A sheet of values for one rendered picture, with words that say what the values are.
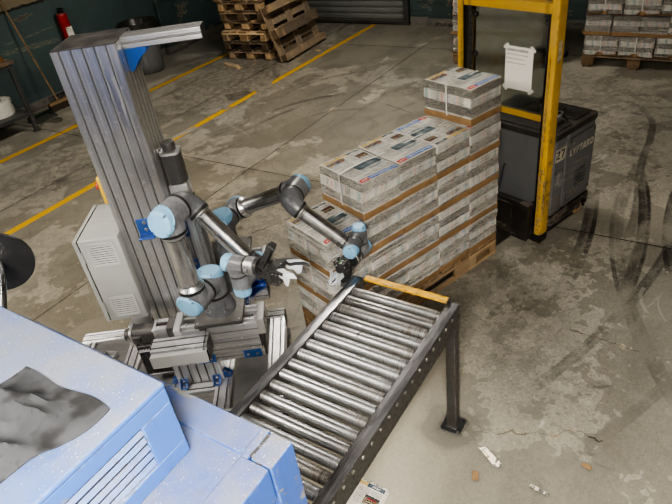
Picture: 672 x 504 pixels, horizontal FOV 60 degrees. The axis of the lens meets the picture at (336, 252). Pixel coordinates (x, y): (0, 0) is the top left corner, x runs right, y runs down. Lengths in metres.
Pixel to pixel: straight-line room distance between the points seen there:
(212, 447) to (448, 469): 1.93
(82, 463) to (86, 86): 1.72
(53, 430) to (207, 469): 0.30
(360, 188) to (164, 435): 2.15
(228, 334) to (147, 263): 0.50
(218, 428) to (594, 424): 2.35
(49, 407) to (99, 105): 1.59
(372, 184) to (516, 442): 1.50
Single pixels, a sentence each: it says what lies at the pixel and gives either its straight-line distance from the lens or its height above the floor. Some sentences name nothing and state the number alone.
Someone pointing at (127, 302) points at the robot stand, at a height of 0.86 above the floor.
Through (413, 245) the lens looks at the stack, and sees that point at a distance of 3.59.
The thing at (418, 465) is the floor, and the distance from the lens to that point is 3.08.
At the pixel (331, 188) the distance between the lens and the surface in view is 3.35.
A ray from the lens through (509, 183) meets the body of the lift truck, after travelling 4.58.
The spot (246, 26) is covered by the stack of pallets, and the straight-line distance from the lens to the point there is 9.55.
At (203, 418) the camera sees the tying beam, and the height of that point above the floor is 1.55.
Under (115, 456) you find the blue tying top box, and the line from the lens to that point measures 1.16.
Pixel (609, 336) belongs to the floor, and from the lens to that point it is 3.80.
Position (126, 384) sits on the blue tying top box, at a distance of 1.19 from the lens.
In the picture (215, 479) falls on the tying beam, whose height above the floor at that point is 1.54.
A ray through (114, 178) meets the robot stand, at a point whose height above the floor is 1.49.
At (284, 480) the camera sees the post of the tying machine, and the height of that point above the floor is 1.48.
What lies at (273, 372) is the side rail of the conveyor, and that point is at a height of 0.80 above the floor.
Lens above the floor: 2.52
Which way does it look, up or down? 34 degrees down
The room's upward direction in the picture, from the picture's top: 8 degrees counter-clockwise
